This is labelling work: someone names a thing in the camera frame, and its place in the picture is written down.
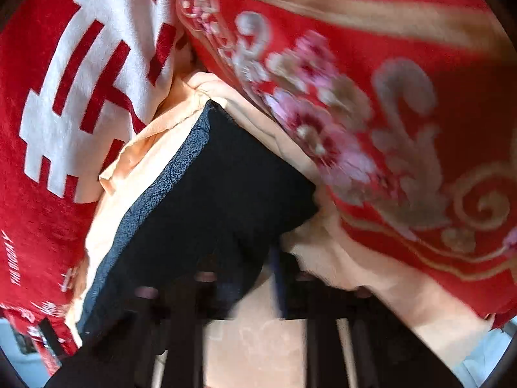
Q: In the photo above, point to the dark navy pants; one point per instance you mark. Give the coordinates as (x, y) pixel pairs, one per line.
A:
(226, 178)

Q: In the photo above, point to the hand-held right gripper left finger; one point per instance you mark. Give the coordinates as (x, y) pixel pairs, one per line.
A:
(186, 331)

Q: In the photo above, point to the peach cloth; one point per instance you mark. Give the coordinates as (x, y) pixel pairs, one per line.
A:
(137, 161)

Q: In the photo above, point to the red floral blanket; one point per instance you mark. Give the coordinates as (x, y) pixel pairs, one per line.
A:
(363, 48)

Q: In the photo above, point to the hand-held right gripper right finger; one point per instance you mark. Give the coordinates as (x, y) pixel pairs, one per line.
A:
(278, 287)

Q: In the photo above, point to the red blanket with white print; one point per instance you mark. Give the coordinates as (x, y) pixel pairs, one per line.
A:
(48, 194)

